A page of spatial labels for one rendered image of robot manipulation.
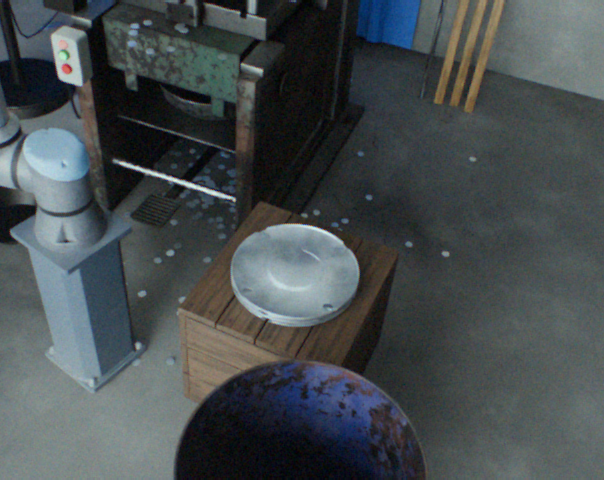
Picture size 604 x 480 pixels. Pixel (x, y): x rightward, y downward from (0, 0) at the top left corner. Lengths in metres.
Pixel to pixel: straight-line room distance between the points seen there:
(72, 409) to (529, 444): 1.13
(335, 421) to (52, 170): 0.74
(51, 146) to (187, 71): 0.55
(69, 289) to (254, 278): 0.40
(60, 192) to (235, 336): 0.47
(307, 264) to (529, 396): 0.72
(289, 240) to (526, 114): 1.53
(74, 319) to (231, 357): 0.37
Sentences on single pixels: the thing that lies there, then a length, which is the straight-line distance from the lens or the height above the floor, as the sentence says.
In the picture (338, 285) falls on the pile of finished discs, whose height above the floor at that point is 0.38.
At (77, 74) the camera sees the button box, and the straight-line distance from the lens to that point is 2.02.
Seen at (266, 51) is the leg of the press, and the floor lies 0.64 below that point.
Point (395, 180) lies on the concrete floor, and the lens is 2.54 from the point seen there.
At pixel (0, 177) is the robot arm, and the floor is 0.61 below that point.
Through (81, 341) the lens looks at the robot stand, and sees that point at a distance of 1.82.
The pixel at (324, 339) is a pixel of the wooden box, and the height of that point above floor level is 0.35.
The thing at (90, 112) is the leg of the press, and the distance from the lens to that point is 2.15.
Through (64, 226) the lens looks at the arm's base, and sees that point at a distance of 1.60.
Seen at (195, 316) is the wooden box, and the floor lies 0.34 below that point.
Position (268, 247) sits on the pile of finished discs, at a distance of 1.71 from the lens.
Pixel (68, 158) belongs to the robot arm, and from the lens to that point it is 1.50.
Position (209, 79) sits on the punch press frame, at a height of 0.55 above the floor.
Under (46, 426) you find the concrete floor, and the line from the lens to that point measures 1.91.
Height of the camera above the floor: 1.59
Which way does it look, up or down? 44 degrees down
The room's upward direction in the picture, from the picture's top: 6 degrees clockwise
